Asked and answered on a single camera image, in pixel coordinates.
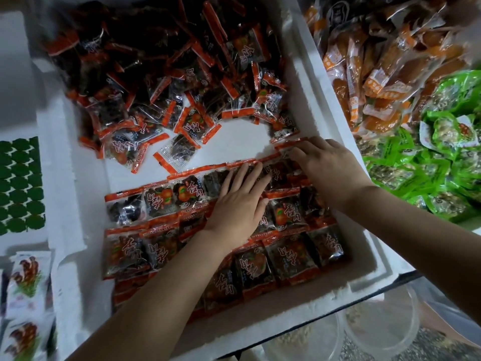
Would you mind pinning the person's right hand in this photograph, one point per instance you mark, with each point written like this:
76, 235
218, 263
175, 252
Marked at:
331, 169

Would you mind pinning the person's left hand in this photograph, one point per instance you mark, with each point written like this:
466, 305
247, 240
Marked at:
239, 206

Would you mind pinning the pile of green packets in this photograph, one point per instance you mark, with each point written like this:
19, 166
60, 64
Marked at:
436, 161

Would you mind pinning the pile of brown packets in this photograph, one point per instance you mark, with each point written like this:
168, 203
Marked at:
383, 56

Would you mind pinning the pile of dark red packets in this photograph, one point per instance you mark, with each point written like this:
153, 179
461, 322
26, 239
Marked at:
165, 56

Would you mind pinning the pile of white printed packets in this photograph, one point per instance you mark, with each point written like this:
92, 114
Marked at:
26, 312

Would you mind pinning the person's left forearm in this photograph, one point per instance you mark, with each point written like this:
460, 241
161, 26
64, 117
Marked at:
150, 308

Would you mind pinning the person's right forearm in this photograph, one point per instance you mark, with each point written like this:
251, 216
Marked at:
428, 244

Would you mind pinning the clear round plastic tub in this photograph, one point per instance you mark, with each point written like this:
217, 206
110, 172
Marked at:
300, 346

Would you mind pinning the clear rectangular plastic tub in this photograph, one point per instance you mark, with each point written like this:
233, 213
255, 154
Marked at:
451, 312

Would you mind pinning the green leaf-pattern sheet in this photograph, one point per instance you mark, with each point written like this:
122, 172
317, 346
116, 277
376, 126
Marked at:
21, 185

